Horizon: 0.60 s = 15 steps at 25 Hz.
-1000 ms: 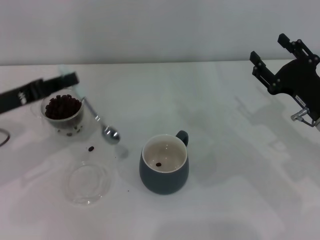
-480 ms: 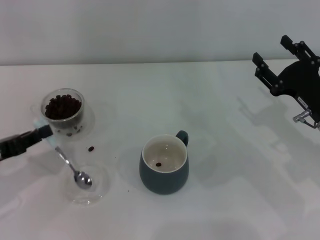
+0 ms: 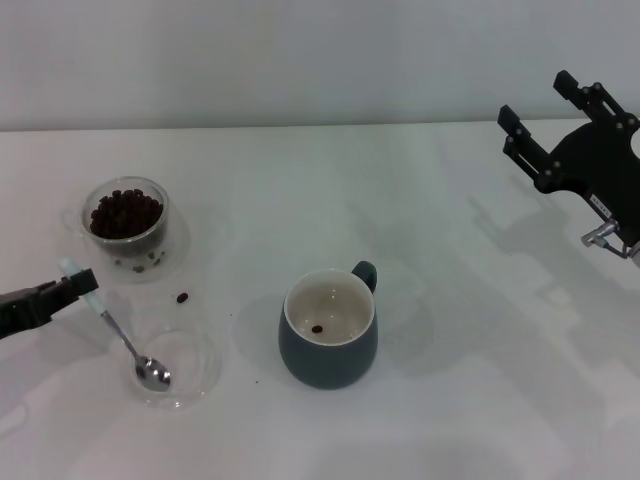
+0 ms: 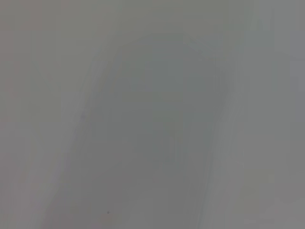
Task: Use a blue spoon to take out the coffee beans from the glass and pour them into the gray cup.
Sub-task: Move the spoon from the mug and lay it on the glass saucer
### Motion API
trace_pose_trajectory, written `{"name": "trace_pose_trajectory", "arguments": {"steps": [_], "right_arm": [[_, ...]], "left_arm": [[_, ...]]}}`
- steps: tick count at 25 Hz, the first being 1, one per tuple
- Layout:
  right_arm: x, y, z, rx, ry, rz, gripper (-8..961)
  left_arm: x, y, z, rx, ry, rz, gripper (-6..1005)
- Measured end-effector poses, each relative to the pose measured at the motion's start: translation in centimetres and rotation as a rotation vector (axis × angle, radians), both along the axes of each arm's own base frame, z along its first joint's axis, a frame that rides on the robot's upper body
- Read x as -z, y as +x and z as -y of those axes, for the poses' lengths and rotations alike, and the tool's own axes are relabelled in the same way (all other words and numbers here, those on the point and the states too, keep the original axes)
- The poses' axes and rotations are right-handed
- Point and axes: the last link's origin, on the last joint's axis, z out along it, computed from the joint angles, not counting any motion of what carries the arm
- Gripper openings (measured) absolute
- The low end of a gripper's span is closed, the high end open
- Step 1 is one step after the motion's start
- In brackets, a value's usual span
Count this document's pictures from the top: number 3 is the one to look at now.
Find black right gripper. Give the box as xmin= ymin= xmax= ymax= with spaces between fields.
xmin=497 ymin=70 xmax=640 ymax=232

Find blue-handled metal spoon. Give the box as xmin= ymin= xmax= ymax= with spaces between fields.
xmin=58 ymin=257 xmax=172 ymax=394

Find dark green ceramic mug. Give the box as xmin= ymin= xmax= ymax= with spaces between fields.
xmin=278 ymin=260 xmax=380 ymax=391

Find small scattered coffee bean bits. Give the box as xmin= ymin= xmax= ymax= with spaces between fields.
xmin=113 ymin=251 xmax=165 ymax=274

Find pile of coffee beans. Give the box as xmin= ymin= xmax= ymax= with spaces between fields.
xmin=89 ymin=188 xmax=165 ymax=240

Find clear glass saucer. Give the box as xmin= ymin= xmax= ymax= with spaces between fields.
xmin=127 ymin=327 xmax=224 ymax=411
xmin=82 ymin=212 xmax=192 ymax=286

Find clear double-wall glass cup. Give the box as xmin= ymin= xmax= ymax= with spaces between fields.
xmin=62 ymin=175 xmax=170 ymax=259

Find silver cable connector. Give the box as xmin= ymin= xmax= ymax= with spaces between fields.
xmin=579 ymin=222 xmax=631 ymax=259

